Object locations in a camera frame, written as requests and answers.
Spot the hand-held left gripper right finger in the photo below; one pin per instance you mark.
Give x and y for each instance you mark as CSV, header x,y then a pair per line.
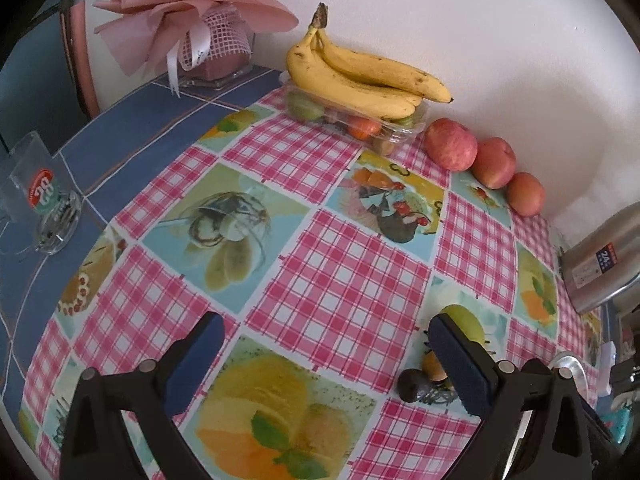
x,y
460,365

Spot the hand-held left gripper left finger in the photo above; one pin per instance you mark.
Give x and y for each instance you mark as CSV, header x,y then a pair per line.
x,y
195,365

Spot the round metal basin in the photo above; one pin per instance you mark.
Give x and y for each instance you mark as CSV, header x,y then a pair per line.
x,y
575,365

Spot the green apple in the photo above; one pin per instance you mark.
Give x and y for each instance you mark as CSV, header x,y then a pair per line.
x,y
467,322

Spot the dark purple plum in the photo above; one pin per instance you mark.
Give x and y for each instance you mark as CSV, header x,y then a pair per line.
x,y
412,386

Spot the pink checked printed tablecloth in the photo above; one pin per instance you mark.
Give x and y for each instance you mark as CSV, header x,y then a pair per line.
x,y
340,270

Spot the teal patterned object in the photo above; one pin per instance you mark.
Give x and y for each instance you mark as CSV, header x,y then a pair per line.
x,y
619,424

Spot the stainless steel thermos kettle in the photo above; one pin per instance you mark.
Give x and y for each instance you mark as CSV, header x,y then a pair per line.
x,y
600,265

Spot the red apple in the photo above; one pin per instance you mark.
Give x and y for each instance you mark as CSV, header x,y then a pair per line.
x,y
450,144
495,162
526,194

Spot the glass mug with round logo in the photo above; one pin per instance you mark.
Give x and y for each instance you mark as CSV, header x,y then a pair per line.
x,y
40,195

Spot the clear plastic fruit container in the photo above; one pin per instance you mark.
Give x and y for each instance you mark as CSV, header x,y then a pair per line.
x,y
395,132

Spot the yellow banana bunch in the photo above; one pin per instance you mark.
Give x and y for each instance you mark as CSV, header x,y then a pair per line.
x,y
360,77

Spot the square glass vase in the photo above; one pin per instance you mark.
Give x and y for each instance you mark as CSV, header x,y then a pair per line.
x,y
227,55

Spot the pink chair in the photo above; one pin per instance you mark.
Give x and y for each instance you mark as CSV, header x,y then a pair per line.
x,y
80,60

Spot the pink flower bouquet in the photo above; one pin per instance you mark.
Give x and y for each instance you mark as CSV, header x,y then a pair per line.
x,y
200,0

